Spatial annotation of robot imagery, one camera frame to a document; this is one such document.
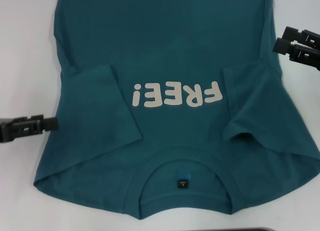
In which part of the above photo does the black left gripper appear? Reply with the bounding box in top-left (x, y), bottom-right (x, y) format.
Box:
top-left (0, 114), bottom-right (60, 143)

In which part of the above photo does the teal blue printed t-shirt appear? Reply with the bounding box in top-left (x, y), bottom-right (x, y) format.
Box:
top-left (33, 0), bottom-right (320, 215)

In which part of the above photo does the dark grey flat panel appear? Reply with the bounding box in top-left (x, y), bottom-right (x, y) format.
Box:
top-left (223, 227), bottom-right (276, 231)

